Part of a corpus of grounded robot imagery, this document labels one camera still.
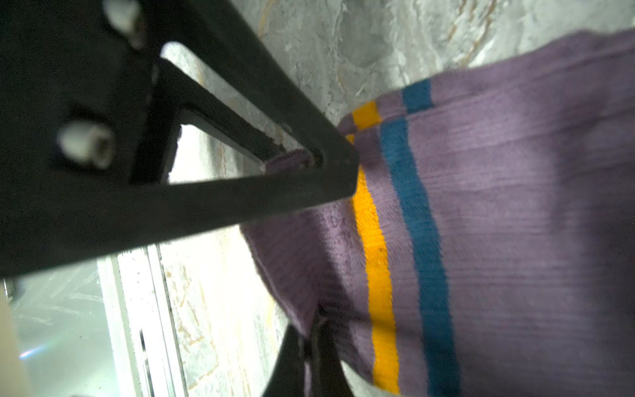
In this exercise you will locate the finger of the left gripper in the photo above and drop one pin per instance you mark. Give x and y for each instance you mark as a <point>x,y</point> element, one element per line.
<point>90,121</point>

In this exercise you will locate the purple striped sock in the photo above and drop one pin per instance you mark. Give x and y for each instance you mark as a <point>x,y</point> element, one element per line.
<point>489,247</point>

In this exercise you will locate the aluminium front rail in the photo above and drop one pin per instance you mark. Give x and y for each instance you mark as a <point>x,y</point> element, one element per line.
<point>141,324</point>

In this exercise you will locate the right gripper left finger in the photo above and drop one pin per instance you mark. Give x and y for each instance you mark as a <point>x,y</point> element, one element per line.
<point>288,376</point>

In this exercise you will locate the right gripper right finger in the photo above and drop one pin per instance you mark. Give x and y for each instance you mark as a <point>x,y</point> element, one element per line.
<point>327,376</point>

